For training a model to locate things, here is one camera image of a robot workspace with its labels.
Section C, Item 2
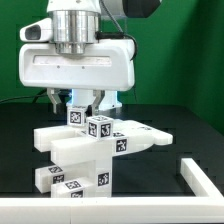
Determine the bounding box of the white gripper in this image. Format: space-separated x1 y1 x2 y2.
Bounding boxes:
19 39 134 116

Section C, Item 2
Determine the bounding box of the white chair seat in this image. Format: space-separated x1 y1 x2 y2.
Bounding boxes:
70 158 112 197

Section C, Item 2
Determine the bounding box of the black cable on table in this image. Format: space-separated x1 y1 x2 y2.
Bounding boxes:
0 87 48 105

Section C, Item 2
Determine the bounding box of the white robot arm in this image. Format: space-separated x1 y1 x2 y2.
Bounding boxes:
19 0 162 113

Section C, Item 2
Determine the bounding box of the white chair back frame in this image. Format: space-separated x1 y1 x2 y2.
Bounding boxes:
34 119 173 167

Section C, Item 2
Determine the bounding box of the white U-shaped fence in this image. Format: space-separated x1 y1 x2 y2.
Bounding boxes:
0 158 224 224

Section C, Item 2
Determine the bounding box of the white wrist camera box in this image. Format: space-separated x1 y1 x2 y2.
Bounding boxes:
20 18 53 42

